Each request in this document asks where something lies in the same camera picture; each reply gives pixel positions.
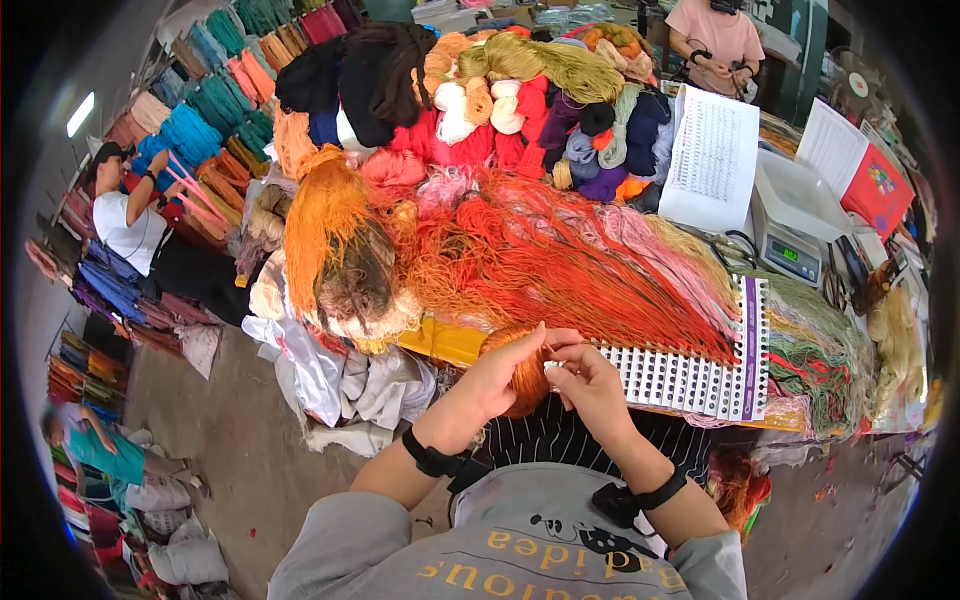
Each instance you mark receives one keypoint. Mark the person's left fingers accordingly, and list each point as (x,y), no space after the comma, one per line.
(566,336)

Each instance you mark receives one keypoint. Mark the person's right fingers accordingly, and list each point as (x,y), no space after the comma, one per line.
(562,386)

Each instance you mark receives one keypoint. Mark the person's left thumb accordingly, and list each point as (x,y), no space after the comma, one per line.
(529,339)

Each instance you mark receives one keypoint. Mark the person's right thumb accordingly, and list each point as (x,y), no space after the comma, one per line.
(574,352)

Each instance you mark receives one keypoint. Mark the orange yarn skein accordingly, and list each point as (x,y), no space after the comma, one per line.
(525,375)

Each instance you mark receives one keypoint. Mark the person's right hand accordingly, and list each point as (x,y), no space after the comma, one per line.
(600,397)

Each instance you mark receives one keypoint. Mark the person's left hand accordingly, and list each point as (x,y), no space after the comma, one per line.
(487,382)

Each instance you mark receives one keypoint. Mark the spread of orange-red yarn strands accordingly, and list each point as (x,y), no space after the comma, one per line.
(540,262)

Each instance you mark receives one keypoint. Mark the white perforated yarn sample card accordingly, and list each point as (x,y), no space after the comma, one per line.
(697,375)

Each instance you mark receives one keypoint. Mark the black wrist band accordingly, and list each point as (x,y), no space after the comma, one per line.
(431,459)
(637,499)

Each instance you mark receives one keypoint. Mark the person's body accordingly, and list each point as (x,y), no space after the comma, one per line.
(525,540)

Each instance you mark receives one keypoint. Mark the black scissors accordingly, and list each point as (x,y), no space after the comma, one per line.
(731,247)

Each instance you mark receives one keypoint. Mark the heap of white cloth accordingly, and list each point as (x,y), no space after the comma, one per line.
(337,382)

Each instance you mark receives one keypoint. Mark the orange yarn tangle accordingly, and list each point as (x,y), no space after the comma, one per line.
(739,487)

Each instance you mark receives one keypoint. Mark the printed paper sheet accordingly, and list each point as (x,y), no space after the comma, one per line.
(712,161)
(829,146)

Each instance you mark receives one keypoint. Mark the bundle of green mixed yarn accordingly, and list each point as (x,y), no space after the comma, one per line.
(817,352)

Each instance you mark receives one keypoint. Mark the pile of coloured yarn skeins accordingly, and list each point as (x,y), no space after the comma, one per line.
(495,97)

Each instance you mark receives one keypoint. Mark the white digital scale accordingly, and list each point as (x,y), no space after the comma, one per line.
(791,225)

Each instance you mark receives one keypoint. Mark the cream yarn bundle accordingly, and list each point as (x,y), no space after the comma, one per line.
(896,337)

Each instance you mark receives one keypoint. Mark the red booklet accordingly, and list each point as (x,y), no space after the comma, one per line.
(879,191)

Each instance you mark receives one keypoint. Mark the electric fan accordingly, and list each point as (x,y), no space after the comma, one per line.
(857,84)

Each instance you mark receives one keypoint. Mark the pile of white sacks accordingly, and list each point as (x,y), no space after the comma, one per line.
(180,540)

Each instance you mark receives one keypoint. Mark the shelf of yarn hanks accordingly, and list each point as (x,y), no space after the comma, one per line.
(86,367)

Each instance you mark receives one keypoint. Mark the tube lamp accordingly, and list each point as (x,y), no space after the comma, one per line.
(79,114)

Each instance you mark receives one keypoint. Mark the wall rack of yarn hanks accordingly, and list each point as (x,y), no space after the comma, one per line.
(217,105)

